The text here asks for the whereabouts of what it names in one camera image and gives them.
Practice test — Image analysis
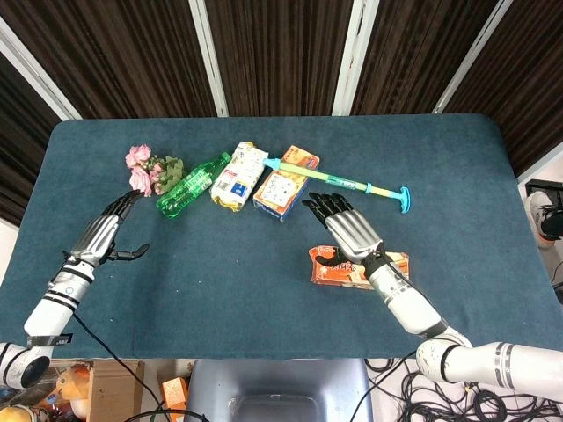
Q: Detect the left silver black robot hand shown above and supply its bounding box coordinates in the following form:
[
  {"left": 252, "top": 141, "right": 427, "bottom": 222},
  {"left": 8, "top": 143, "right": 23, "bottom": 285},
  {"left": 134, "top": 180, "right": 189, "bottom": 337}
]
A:
[{"left": 63, "top": 189, "right": 150, "bottom": 268}]

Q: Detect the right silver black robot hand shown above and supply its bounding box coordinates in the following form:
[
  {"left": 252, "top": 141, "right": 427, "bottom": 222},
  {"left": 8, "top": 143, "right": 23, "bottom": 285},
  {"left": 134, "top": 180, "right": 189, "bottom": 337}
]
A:
[{"left": 301, "top": 192, "right": 389, "bottom": 268}]

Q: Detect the orange wafer biscuit box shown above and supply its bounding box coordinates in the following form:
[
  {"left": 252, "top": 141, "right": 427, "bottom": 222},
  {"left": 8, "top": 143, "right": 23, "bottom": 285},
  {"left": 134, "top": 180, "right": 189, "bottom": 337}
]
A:
[{"left": 308, "top": 245, "right": 413, "bottom": 291}]

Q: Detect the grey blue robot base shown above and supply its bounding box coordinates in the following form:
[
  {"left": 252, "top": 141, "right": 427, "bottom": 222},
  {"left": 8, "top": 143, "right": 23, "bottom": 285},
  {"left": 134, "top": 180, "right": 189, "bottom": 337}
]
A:
[{"left": 183, "top": 359, "right": 375, "bottom": 422}]

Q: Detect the orange blue cube puzzle box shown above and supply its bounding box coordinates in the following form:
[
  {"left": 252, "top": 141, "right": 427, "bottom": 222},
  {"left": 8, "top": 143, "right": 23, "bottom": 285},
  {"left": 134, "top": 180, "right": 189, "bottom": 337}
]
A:
[{"left": 252, "top": 145, "right": 321, "bottom": 222}]

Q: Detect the orange wooden block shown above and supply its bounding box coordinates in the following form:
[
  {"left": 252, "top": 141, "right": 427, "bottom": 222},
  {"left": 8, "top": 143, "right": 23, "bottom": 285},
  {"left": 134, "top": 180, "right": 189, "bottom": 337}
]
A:
[{"left": 160, "top": 375, "right": 190, "bottom": 422}]

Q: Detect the green blue toy water syringe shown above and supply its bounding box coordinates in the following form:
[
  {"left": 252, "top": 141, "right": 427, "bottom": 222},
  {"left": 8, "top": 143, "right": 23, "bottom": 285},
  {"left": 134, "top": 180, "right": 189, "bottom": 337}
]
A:
[{"left": 261, "top": 156, "right": 412, "bottom": 215}]

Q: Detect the pink artificial flower bouquet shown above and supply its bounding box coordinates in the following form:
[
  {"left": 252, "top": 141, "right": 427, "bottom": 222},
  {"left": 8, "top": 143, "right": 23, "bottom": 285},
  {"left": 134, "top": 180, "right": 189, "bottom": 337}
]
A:
[{"left": 124, "top": 144, "right": 185, "bottom": 198}]

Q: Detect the dark teal table cloth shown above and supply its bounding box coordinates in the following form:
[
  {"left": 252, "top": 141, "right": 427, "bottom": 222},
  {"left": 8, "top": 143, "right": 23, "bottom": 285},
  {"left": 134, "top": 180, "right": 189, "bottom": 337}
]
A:
[{"left": 0, "top": 113, "right": 563, "bottom": 360}]

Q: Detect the green plastic bottle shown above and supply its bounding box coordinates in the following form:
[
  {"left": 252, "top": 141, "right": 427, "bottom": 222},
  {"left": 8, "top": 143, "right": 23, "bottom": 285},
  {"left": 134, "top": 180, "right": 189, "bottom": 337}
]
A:
[{"left": 156, "top": 151, "right": 232, "bottom": 219}]

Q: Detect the white snack bag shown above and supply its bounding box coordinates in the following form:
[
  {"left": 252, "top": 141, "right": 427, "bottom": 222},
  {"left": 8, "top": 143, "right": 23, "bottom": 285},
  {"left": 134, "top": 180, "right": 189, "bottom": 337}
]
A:
[{"left": 209, "top": 141, "right": 270, "bottom": 214}]

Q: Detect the orange plush toy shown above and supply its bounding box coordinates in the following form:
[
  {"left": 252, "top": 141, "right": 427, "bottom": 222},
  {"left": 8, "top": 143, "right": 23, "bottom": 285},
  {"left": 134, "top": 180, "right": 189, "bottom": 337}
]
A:
[{"left": 55, "top": 362, "right": 91, "bottom": 418}]

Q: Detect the white orange sneaker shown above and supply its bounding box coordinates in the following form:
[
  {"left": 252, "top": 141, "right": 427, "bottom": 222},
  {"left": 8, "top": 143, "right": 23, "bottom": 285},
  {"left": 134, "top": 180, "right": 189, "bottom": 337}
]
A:
[{"left": 526, "top": 189, "right": 563, "bottom": 250}]

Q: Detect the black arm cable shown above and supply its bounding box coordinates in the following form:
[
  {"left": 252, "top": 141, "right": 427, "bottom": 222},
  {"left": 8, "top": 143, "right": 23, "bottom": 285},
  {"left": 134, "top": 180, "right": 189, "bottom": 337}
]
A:
[{"left": 71, "top": 310, "right": 208, "bottom": 422}]

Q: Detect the black cable bundle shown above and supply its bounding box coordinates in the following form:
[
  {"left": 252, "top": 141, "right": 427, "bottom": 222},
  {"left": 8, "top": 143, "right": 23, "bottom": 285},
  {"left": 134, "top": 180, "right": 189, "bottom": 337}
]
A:
[{"left": 362, "top": 356, "right": 563, "bottom": 422}]

